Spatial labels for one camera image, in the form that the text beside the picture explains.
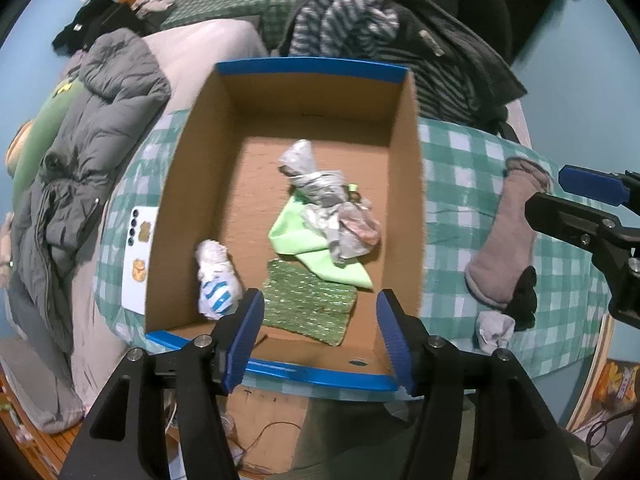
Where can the flat cardboard sheet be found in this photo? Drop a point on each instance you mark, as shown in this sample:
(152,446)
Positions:
(270,410)

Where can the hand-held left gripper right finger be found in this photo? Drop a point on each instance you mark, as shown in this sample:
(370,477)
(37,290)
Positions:
(397,345)

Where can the white blue plastic bag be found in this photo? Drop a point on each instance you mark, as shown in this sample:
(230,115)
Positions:
(217,285)

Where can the green plush pillow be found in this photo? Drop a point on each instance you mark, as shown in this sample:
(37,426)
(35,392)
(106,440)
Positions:
(45,120)

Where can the grey sock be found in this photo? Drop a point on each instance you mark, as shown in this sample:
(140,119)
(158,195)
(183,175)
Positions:
(495,330)

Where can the orange printed box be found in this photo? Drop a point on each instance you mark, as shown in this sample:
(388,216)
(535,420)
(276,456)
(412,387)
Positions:
(615,380)

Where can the person's olive trousers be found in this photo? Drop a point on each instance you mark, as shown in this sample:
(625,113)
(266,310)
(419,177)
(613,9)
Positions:
(350,450)

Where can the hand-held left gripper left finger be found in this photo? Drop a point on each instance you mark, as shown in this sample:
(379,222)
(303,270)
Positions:
(245,340)

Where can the black sock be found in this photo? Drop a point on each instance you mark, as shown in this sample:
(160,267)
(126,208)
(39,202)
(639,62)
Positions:
(525,300)

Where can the white smartphone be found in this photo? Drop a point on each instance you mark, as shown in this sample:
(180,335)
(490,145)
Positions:
(137,245)

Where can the pale pink bedding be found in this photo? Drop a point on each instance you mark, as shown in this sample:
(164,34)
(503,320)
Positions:
(210,45)

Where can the pile of black clothes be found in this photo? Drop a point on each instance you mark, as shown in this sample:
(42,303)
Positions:
(100,20)

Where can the light grey garment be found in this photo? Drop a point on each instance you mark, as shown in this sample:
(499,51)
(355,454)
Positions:
(40,395)

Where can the dark green checkered tablecloth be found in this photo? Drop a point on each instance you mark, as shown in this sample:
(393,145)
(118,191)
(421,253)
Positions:
(225,5)

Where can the grey striped garment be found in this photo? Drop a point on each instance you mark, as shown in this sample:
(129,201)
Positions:
(345,15)

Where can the green sequin pouch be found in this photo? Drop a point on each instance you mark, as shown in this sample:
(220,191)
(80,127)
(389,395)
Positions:
(310,305)

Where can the grey white bag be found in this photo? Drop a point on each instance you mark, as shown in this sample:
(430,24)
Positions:
(320,187)

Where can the neon green cloth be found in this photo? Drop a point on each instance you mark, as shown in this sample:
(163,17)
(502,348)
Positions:
(295,235)

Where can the blue cardboard box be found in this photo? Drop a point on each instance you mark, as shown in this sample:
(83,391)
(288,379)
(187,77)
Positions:
(300,105)

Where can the bag with pink contents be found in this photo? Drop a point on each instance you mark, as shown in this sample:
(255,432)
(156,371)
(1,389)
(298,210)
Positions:
(355,232)

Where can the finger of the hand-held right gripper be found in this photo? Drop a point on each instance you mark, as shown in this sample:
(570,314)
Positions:
(565,215)
(590,182)

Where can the grey puffer jacket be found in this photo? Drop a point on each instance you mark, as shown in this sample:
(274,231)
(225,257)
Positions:
(100,110)

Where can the dark grey fleece robe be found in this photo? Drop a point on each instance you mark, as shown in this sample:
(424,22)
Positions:
(450,5)

